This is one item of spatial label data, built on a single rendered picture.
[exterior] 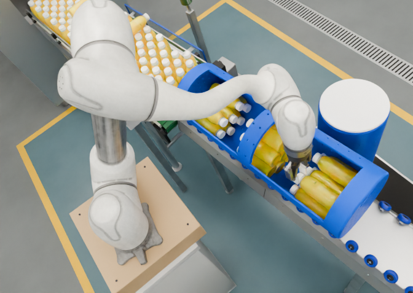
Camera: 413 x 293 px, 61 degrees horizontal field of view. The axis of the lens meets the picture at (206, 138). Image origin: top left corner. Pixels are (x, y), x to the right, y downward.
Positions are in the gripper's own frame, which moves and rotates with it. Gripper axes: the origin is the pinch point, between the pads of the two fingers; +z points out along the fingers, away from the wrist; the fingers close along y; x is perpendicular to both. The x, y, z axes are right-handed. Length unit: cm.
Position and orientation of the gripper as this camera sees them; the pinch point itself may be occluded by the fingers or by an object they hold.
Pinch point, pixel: (298, 173)
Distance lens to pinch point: 134.6
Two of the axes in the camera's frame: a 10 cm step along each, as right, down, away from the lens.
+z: 2.4, 5.1, 8.3
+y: 7.0, -6.8, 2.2
